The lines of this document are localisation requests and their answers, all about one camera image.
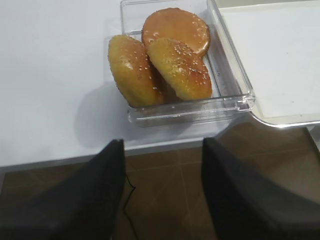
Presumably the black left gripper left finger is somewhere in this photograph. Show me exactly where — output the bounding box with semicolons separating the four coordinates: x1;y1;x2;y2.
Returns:
0;139;125;240

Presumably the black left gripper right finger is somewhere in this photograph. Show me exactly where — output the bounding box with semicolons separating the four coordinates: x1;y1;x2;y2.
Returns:
201;137;320;240

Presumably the left sesame bun top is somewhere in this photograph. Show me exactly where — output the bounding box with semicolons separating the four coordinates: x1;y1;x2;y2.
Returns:
108;35;165;108

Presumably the sesame bun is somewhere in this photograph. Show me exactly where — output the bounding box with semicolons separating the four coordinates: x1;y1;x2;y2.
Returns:
108;35;165;108
147;38;213;101

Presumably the middle sesame bun top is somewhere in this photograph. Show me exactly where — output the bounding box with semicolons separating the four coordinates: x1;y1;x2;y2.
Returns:
147;38;213;101

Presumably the clear plastic bun container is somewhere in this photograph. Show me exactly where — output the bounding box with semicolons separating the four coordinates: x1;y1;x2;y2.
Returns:
120;0;255;127

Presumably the white metal tray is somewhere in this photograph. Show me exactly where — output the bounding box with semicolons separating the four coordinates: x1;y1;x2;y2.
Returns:
208;0;320;128

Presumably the rear glossy bun top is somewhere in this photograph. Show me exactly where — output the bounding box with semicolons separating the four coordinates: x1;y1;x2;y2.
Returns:
141;8;211;57

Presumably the thin black cable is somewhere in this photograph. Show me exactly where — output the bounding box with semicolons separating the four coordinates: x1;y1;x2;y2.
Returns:
122;172;141;240

